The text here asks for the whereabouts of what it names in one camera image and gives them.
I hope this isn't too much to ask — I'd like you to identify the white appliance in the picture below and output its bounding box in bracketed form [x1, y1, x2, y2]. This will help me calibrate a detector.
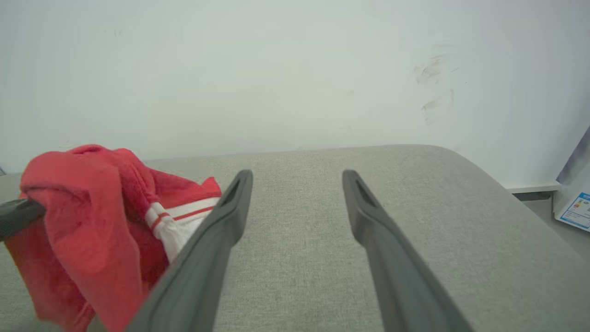
[553, 125, 590, 231]

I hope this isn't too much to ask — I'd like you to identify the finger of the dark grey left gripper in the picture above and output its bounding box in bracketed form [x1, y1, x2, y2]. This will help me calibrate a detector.
[0, 198, 47, 242]

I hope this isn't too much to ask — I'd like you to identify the red and white jersey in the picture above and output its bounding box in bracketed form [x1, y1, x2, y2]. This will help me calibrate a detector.
[4, 144, 223, 332]

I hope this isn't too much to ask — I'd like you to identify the blue and white energy label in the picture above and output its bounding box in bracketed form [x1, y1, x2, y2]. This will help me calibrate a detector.
[560, 193, 590, 230]

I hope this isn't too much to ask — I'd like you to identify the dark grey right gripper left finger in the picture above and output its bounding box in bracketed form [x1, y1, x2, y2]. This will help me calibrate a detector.
[125, 169, 254, 332]

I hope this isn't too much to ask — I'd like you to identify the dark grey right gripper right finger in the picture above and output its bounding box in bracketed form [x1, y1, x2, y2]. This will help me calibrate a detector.
[342, 169, 473, 332]

